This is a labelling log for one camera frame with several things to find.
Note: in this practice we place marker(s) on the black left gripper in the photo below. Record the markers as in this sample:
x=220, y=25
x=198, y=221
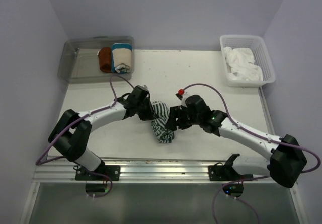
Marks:
x=150, y=115

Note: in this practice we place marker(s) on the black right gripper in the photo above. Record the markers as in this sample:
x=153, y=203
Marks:
x=176, y=112

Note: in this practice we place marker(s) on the green white striped towel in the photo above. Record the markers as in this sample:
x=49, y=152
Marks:
x=162, y=134

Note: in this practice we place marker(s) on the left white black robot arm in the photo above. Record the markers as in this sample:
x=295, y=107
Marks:
x=72, y=132

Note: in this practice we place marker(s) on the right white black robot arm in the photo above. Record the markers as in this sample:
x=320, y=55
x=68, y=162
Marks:
x=286, y=159

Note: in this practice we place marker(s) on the beige teal rolled towel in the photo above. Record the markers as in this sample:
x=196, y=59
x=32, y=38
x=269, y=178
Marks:
x=121, y=58

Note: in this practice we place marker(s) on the brown rolled towel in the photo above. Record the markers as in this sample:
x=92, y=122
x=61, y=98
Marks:
x=105, y=60

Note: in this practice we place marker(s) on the clear grey plastic bin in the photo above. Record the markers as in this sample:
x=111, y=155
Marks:
x=79, y=61

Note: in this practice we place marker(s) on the white plastic basket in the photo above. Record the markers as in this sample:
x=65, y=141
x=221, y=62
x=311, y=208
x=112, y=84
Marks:
x=262, y=59

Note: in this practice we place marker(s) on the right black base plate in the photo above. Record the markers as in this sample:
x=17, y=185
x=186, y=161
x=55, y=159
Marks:
x=226, y=172

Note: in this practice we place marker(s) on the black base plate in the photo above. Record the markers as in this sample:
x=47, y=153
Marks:
x=112, y=171
x=226, y=172

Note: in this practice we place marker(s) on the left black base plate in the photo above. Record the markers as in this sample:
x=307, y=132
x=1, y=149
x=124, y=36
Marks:
x=112, y=171

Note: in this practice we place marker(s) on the aluminium mounting rail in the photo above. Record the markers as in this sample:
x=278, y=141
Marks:
x=152, y=170

